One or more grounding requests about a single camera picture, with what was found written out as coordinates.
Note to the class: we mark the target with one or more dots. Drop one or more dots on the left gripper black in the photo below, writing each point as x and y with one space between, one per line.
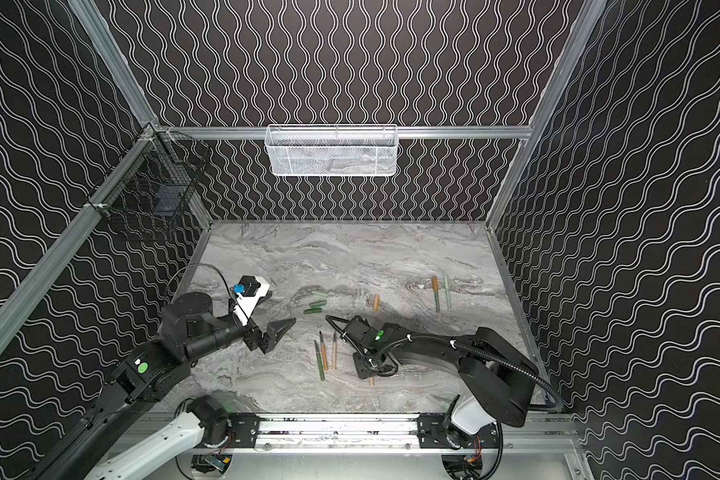
255 337

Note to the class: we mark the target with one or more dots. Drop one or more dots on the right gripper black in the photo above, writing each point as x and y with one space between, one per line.
365 355

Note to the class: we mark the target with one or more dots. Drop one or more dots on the tan pen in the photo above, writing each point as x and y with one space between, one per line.
334 355

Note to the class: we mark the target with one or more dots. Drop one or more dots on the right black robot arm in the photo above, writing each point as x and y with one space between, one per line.
503 384

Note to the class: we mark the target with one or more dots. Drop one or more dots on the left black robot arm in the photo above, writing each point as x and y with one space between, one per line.
189 333

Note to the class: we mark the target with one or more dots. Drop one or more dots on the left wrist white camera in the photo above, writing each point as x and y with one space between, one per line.
247 293

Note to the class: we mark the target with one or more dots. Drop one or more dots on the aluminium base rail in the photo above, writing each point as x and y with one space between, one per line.
280 433

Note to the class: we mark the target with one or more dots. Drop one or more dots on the white wire mesh basket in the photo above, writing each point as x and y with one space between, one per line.
299 155

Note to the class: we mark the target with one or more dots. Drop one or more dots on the black wire mesh basket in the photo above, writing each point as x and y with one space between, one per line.
151 201

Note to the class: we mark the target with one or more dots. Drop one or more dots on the aluminium frame back bar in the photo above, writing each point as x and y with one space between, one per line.
344 131

